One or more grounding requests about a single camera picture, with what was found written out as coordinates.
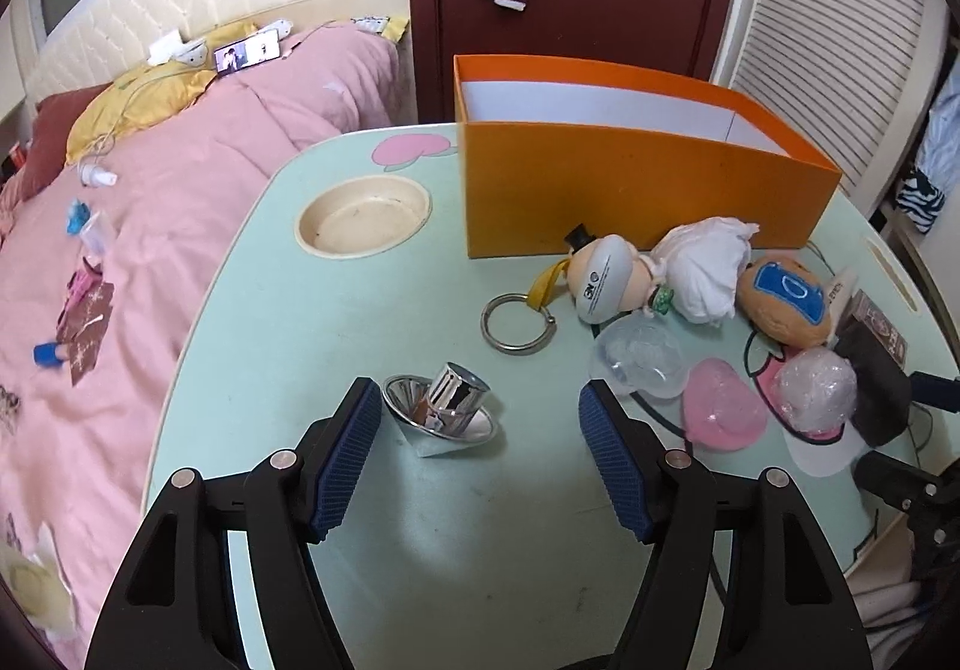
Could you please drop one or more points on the cartoon head plush keychain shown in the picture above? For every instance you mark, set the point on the cartoon head plush keychain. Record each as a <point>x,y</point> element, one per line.
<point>606,277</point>

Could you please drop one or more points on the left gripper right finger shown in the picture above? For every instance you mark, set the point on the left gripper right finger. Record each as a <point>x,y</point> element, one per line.
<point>787,604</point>

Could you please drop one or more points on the brown playing card box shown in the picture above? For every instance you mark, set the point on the brown playing card box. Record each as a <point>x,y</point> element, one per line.
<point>864,310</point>

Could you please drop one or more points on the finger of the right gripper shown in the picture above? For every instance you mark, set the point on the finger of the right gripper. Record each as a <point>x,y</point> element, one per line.
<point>938,392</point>
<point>930,502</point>

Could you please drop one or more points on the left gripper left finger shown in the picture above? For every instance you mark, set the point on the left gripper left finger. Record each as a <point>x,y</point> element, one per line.
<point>173,604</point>

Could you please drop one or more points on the mint green folding table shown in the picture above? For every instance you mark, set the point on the mint green folding table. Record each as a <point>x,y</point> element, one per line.
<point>503,556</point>

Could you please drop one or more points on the pink heart plastic case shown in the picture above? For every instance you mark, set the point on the pink heart plastic case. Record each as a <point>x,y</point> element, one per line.
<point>719,410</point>

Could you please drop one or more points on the brown bear plush pouch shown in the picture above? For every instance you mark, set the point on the brown bear plush pouch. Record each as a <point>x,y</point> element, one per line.
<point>785,301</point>

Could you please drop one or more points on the clear heart plastic case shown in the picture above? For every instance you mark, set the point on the clear heart plastic case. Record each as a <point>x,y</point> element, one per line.
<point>637,354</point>

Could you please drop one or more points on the white louvered door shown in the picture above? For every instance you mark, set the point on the white louvered door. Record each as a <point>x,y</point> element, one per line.
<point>855,77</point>

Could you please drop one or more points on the yellow pillow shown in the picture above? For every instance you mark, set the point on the yellow pillow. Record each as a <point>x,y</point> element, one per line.
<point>145,96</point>

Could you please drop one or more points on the orange cardboard box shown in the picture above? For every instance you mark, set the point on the orange cardboard box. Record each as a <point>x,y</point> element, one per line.
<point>550,143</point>

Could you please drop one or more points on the pink quilt bed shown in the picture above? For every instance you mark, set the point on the pink quilt bed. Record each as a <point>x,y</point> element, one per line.
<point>76,450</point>

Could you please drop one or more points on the white cosmetic tube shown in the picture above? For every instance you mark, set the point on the white cosmetic tube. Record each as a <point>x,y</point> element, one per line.
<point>838,292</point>

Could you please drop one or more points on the black wallet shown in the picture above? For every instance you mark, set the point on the black wallet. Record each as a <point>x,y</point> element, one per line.
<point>883,390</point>

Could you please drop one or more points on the white cloth bag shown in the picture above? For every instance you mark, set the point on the white cloth bag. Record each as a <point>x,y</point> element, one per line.
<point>701,264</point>

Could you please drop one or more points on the silver metal funnel cup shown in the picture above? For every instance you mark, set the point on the silver metal funnel cup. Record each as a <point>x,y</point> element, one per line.
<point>444,415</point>

